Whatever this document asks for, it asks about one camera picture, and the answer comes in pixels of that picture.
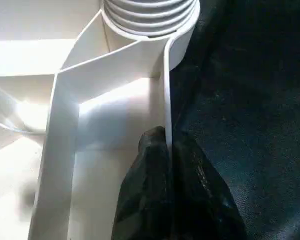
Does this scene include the black mat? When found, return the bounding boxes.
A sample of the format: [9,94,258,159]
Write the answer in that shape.
[168,0,300,240]

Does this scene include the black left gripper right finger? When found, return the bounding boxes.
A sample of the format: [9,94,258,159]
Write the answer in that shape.
[168,133,248,240]

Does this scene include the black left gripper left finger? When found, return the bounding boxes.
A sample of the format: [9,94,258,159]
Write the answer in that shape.
[111,125,171,240]

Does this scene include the white plastic table top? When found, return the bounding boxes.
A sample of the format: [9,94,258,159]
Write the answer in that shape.
[0,0,201,240]

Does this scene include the white plastic table leg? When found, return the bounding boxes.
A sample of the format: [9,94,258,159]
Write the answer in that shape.
[99,0,200,40]

